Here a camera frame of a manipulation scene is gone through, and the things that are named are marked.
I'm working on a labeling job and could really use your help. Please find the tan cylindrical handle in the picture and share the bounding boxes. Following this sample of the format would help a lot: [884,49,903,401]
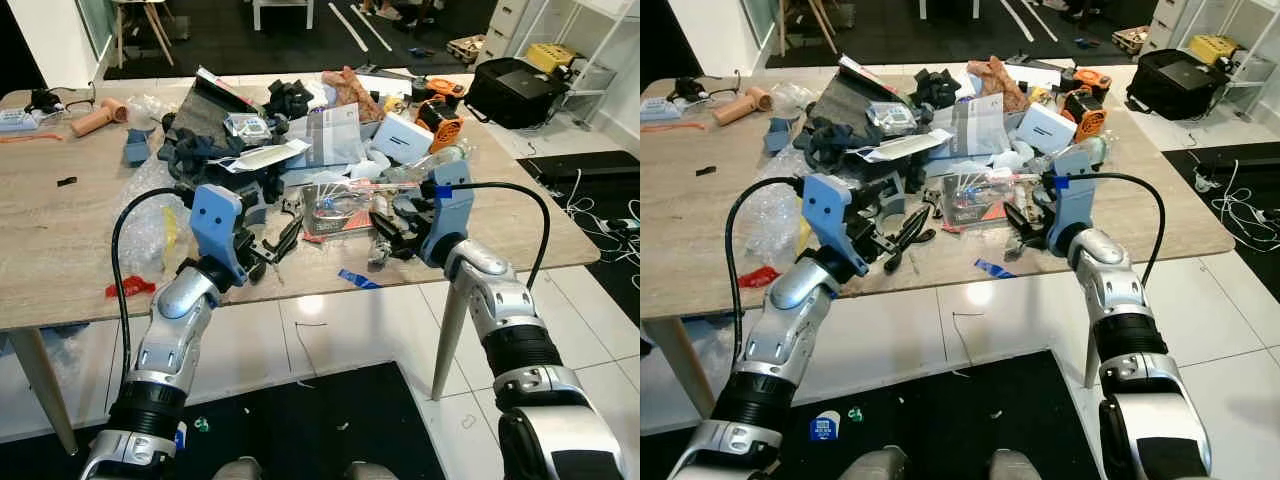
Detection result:
[69,98,130,138]
[711,86,774,127]

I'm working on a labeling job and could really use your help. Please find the black fabric bag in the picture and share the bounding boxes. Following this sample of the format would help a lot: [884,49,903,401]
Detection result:
[464,57,572,130]
[1126,48,1233,121]

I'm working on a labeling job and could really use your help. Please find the small black floor mat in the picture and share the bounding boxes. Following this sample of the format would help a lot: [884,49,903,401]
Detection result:
[1161,139,1280,253]

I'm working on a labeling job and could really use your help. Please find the black fabric pile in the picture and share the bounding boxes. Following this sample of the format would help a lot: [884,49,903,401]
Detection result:
[799,112,893,173]
[159,111,253,188]

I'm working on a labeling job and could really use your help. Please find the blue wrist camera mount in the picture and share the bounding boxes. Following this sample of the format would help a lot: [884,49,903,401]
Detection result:
[419,158,477,268]
[802,173,869,282]
[1044,147,1102,252]
[188,184,251,287]

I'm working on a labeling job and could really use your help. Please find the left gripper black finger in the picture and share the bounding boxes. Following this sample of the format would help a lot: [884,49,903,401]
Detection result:
[250,245,293,282]
[892,207,940,252]
[881,231,927,274]
[262,215,305,252]

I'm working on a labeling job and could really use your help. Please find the light wooden table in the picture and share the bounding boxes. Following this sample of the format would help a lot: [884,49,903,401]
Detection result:
[0,68,602,457]
[640,64,1237,417]

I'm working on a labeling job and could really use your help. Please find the black eyeglasses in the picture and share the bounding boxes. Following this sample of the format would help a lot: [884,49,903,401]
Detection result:
[28,86,97,115]
[672,76,739,105]

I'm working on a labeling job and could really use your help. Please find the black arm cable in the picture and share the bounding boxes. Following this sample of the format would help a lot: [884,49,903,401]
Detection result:
[1058,171,1167,288]
[111,187,197,373]
[724,177,810,363]
[434,180,552,292]

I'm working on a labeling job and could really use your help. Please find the large black floor mat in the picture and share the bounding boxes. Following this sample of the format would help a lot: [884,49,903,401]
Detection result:
[640,349,1102,480]
[0,361,447,480]

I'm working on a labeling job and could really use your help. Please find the dark grey folder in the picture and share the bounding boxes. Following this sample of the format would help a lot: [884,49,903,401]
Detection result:
[174,68,263,137]
[812,56,906,126]

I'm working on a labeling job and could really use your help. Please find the clear plastic blister pack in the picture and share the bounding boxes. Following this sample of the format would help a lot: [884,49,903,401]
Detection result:
[299,184,378,241]
[944,170,1022,234]

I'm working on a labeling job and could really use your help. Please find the white floor cable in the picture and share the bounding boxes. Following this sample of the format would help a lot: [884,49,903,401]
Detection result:
[544,165,641,263]
[1194,158,1280,247]

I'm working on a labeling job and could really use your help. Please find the yellow plastic case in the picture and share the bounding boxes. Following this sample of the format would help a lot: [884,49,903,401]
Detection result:
[525,42,579,75]
[1188,34,1242,65]

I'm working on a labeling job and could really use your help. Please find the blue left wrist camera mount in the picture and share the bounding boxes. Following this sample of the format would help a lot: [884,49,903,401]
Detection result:
[188,184,251,287]
[802,173,869,282]

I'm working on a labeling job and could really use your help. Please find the black work glove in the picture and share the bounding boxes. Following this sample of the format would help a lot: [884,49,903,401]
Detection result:
[264,79,317,123]
[910,68,963,111]

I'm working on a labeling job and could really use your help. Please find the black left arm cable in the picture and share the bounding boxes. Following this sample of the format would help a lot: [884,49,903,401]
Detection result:
[724,177,810,363]
[111,187,197,373]

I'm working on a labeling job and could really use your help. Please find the blue plastic part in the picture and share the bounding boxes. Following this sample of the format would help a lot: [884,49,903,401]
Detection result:
[765,116,798,155]
[122,127,154,167]

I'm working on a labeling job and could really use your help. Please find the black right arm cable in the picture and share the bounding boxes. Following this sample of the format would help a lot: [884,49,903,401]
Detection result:
[434,180,552,292]
[1058,171,1167,288]

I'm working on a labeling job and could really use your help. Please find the white cardboard box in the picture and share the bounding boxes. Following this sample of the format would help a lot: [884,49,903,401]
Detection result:
[1014,102,1078,154]
[369,112,435,165]

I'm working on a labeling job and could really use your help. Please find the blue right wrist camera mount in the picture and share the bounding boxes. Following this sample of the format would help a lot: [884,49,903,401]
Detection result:
[419,158,477,268]
[1044,147,1102,252]

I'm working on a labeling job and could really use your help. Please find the white paper envelope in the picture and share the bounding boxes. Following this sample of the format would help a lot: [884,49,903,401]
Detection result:
[221,139,312,174]
[864,129,954,164]

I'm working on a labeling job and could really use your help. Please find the wooden leg chair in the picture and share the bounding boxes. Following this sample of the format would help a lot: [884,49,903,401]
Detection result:
[776,0,841,56]
[108,0,175,68]

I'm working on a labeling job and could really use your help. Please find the white shelf unit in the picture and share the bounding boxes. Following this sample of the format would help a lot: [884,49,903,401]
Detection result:
[1142,0,1280,113]
[480,0,641,123]

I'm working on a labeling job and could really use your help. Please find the grey printed booklet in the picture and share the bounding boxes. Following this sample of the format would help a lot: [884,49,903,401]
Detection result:
[950,92,1013,159]
[303,102,368,168]

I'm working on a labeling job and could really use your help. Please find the clear bubble wrap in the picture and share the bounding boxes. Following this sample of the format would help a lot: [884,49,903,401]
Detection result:
[744,180,813,271]
[118,184,193,283]

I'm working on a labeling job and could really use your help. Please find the brown crumpled paper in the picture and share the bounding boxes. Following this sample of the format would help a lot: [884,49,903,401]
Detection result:
[975,56,1031,113]
[321,66,385,124]

